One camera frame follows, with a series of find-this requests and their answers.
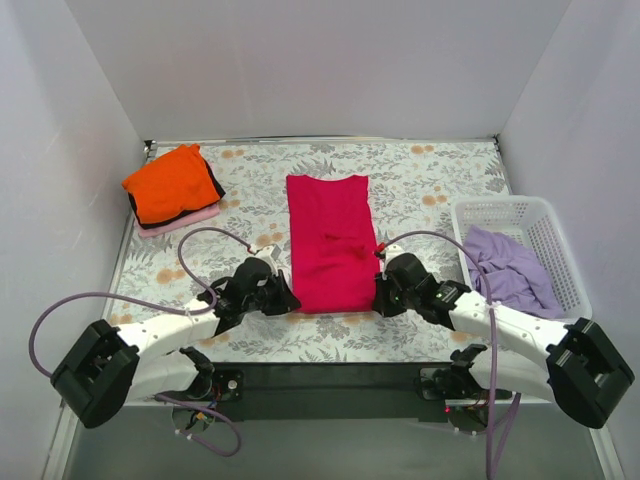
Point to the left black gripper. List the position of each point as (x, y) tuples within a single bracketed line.
[(275, 296)]

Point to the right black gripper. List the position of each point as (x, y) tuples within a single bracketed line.
[(391, 295)]

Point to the magenta t shirt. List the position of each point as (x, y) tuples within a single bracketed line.
[(333, 265)]

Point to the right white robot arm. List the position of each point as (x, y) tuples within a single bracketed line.
[(574, 365)]

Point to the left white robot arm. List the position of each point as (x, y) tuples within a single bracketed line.
[(108, 366)]

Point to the folded pink t shirt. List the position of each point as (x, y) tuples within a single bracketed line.
[(170, 222)]

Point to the floral table mat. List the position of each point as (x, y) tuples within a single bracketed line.
[(412, 186)]

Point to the folded black t shirt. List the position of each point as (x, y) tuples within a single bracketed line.
[(134, 207)]

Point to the lavender t shirt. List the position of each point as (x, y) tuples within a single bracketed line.
[(511, 273)]

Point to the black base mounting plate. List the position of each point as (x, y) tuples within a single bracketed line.
[(322, 391)]

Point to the folded orange t shirt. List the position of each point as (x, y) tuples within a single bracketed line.
[(167, 182)]

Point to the white plastic basket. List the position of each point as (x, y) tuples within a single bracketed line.
[(533, 223)]

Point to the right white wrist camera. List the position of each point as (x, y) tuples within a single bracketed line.
[(382, 250)]

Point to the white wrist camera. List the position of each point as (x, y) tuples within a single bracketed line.
[(382, 250), (268, 254)]

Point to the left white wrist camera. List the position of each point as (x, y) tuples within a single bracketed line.
[(268, 254)]

